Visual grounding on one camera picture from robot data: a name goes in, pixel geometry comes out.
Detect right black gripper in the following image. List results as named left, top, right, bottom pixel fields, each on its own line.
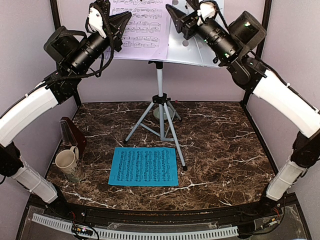
left=165, top=3, right=240, bottom=62

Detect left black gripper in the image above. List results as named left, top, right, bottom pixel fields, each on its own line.
left=68, top=9, right=132, bottom=73

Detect purple sheet music page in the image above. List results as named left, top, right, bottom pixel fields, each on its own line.
left=110, top=0, right=172, bottom=61

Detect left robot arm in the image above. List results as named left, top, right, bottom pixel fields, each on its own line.
left=0, top=0, right=132, bottom=218

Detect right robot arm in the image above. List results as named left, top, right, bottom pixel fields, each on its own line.
left=165, top=0, right=320, bottom=217

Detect pale green round dish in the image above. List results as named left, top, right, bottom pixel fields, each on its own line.
left=153, top=106, right=176, bottom=121

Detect white perforated music stand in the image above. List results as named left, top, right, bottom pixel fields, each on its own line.
left=98, top=0, right=225, bottom=171

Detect brown wooden metronome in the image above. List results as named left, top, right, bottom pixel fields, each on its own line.
left=59, top=116, right=87, bottom=155

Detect blue sheet music page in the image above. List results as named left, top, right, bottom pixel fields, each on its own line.
left=108, top=147, right=179, bottom=187

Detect cream ceramic mug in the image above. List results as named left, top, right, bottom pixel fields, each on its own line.
left=55, top=146, right=84, bottom=183

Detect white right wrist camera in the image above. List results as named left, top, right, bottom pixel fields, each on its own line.
left=196, top=0, right=219, bottom=26

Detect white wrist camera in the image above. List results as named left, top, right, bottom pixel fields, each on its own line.
left=196, top=0, right=219, bottom=26
left=88, top=6, right=107, bottom=39

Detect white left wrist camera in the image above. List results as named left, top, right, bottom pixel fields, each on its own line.
left=88, top=6, right=107, bottom=39

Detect grey slotted cable duct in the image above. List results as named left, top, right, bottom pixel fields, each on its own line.
left=31, top=213, right=239, bottom=240

